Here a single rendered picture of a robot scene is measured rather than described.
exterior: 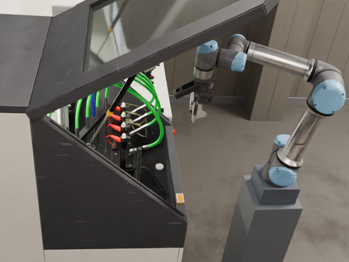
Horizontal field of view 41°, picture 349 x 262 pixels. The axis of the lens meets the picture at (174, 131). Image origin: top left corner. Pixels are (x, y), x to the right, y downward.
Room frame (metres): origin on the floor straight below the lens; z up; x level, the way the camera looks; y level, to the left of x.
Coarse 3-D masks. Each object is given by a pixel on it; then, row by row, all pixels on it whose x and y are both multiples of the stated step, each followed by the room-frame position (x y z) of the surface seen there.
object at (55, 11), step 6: (54, 0) 1.94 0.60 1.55; (60, 0) 1.95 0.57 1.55; (66, 0) 1.95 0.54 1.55; (72, 0) 1.96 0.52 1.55; (78, 0) 1.97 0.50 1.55; (84, 0) 1.98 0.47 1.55; (54, 6) 1.88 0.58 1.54; (60, 6) 1.89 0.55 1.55; (66, 6) 1.90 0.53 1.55; (72, 6) 1.90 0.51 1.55; (54, 12) 1.88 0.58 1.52; (60, 12) 1.89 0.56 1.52; (126, 78) 2.19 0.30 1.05
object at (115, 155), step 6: (132, 138) 1.76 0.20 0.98; (132, 144) 1.71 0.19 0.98; (126, 150) 1.66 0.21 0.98; (114, 156) 1.61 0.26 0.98; (126, 156) 1.62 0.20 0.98; (132, 156) 1.62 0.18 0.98; (114, 162) 1.57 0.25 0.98; (120, 162) 1.66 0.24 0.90; (126, 162) 1.58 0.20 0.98; (132, 162) 1.58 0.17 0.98; (126, 168) 1.55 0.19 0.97; (132, 168) 1.55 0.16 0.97; (132, 174) 1.55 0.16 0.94
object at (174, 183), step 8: (168, 128) 1.91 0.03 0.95; (168, 136) 1.85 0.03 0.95; (168, 144) 1.79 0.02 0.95; (168, 152) 1.72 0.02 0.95; (176, 152) 1.73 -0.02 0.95; (168, 160) 1.68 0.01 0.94; (176, 160) 1.67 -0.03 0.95; (168, 168) 1.67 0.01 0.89; (176, 168) 1.61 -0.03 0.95; (168, 176) 1.64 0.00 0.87; (176, 176) 1.56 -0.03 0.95; (168, 184) 1.62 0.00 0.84; (176, 184) 1.51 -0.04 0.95; (176, 192) 1.46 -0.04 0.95; (176, 200) 1.41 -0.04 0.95; (184, 208) 1.37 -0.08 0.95
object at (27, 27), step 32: (0, 0) 2.05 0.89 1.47; (32, 0) 2.10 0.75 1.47; (0, 32) 1.67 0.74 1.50; (32, 32) 1.70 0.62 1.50; (0, 64) 1.42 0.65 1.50; (32, 64) 1.45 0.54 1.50; (0, 96) 1.23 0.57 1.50; (0, 128) 1.18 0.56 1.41; (0, 160) 1.17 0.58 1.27; (32, 160) 1.19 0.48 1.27; (0, 192) 1.17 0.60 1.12; (32, 192) 1.19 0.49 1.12; (0, 224) 1.17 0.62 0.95; (32, 224) 1.19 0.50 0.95; (0, 256) 1.16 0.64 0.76; (32, 256) 1.19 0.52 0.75
